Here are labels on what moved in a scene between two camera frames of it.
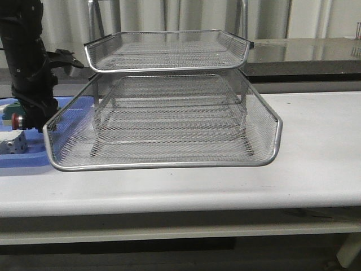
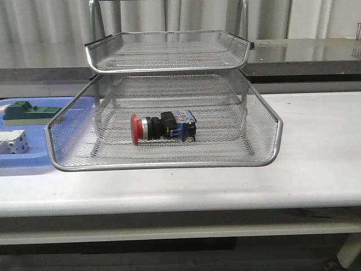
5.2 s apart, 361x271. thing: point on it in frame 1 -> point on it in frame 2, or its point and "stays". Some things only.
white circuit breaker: x=14 y=141 stays
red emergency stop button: x=16 y=121 -> x=180 y=124
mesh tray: x=124 y=121 stays
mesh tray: x=171 y=119 stays
